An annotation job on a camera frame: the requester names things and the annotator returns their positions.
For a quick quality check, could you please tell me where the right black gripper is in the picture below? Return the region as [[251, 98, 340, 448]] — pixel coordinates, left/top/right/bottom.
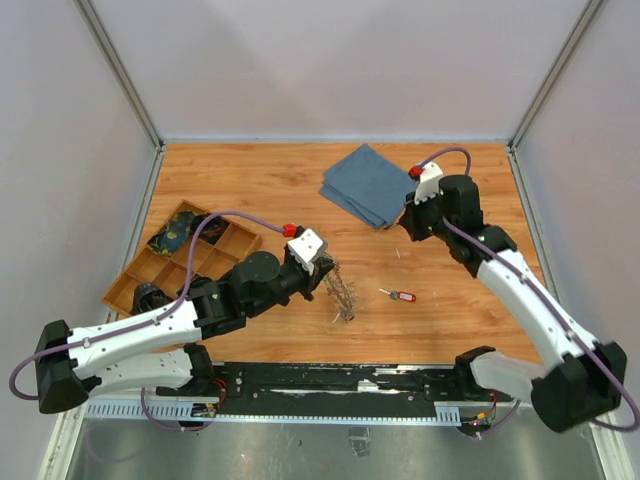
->
[[401, 186, 456, 242]]

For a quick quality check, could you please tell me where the metal disc with keyrings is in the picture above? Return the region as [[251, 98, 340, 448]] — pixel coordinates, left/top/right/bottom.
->
[[323, 252, 357, 323]]

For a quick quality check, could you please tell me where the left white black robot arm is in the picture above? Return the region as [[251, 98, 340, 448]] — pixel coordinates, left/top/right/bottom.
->
[[35, 251, 335, 414]]

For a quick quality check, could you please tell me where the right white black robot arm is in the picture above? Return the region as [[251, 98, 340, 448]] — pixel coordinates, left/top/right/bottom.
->
[[399, 166, 639, 433]]

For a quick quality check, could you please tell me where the folded blue cloth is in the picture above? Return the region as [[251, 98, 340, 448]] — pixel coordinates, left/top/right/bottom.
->
[[319, 144, 415, 229]]

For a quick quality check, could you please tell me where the key with red tag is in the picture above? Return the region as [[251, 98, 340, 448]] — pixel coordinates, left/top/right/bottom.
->
[[379, 288, 417, 303]]

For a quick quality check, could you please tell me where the black bundle in tray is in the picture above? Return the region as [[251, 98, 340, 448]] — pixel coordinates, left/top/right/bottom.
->
[[190, 214, 229, 244]]

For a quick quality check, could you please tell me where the blue yellow patterned cloth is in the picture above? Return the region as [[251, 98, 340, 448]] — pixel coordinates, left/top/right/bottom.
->
[[147, 211, 195, 257]]

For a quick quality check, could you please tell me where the dark bundle in tray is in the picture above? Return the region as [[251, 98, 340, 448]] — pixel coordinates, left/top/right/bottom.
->
[[130, 282, 172, 315]]

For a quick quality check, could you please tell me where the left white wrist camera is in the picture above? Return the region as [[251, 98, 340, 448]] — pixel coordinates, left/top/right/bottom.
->
[[287, 228, 327, 275]]

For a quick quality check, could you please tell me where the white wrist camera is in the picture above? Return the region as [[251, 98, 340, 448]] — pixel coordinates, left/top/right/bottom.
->
[[287, 228, 327, 275], [408, 162, 444, 205]]

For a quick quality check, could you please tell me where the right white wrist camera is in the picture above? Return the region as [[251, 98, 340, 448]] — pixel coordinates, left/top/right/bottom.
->
[[408, 162, 444, 205]]

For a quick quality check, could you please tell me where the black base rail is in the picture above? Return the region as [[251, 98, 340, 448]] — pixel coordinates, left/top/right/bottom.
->
[[154, 361, 481, 421]]

